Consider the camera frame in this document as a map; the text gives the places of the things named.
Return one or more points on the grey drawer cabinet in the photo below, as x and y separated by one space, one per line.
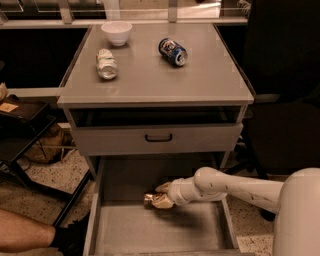
150 91

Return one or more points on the black shoe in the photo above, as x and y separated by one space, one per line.
70 240

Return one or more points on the white bowl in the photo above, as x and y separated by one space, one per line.
117 32

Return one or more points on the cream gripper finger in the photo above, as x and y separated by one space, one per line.
161 201
164 188

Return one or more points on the crushed orange can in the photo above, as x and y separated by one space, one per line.
149 198

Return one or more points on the black office chair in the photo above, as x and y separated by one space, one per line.
279 52

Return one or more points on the brown bag on floor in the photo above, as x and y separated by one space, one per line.
50 147

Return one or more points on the black drawer handle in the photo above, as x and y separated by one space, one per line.
158 138

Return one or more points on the blue soda can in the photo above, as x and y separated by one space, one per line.
173 52

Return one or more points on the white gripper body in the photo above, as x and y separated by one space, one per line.
175 192

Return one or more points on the brown box on table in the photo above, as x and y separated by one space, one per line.
14 109

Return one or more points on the closed grey upper drawer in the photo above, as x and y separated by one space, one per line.
130 140

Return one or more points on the open grey middle drawer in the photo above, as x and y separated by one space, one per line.
120 224

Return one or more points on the black side table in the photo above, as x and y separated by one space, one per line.
17 136

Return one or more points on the person's bare leg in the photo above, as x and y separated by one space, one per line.
19 233

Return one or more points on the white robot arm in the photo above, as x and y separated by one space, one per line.
295 202

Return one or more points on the crushed white silver can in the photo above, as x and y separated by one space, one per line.
106 64

